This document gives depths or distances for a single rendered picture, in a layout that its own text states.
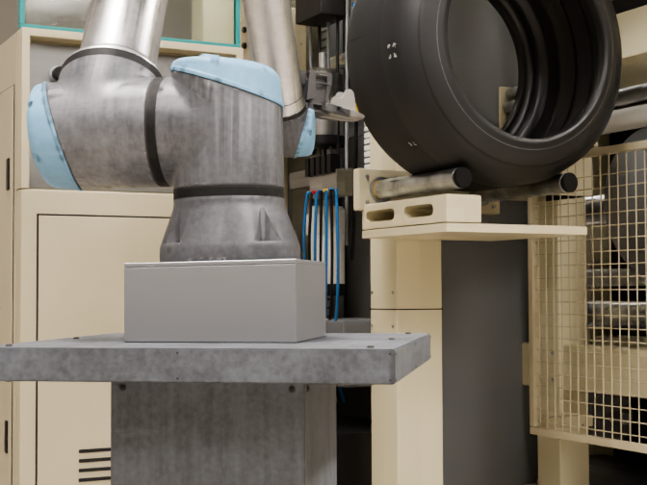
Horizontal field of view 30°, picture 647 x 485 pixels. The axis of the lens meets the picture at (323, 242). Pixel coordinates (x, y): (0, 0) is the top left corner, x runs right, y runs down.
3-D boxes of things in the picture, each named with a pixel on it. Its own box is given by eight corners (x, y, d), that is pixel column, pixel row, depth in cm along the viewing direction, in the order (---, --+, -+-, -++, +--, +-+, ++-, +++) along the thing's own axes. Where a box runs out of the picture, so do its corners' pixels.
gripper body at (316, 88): (336, 75, 243) (282, 63, 238) (331, 116, 243) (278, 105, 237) (319, 81, 250) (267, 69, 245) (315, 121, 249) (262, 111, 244)
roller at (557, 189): (468, 195, 293) (477, 181, 294) (481, 206, 295) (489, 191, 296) (559, 184, 262) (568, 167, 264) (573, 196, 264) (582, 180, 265)
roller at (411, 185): (368, 191, 280) (377, 176, 282) (382, 203, 282) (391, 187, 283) (451, 179, 249) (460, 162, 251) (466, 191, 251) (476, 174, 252)
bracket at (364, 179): (352, 211, 281) (352, 168, 281) (493, 215, 299) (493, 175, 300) (359, 210, 278) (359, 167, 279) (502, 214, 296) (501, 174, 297)
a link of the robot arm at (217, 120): (273, 182, 155) (271, 46, 155) (144, 187, 157) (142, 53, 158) (294, 191, 170) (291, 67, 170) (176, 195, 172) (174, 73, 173)
